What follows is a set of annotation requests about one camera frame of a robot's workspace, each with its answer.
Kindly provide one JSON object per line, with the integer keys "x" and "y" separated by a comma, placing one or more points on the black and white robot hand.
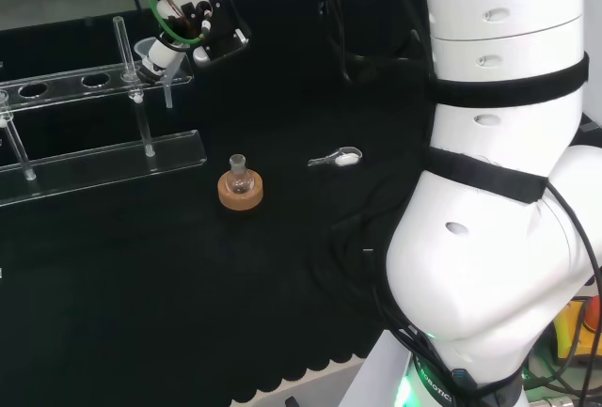
{"x": 221, "y": 31}

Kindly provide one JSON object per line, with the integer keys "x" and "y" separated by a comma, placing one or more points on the translucent plastic funnel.
{"x": 169, "y": 94}

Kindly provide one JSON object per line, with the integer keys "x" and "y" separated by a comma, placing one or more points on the clear acrylic funnel stand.
{"x": 108, "y": 167}

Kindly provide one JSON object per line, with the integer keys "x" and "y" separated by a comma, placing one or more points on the small round-bottom glass flask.
{"x": 238, "y": 181}

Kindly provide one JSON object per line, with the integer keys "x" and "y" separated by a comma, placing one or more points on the black bench cloth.
{"x": 188, "y": 285}

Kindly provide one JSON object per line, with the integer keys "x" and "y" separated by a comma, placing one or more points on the pale board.
{"x": 320, "y": 388}

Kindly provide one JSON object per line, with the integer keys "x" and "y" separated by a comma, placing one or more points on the yellow stop button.
{"x": 566, "y": 341}

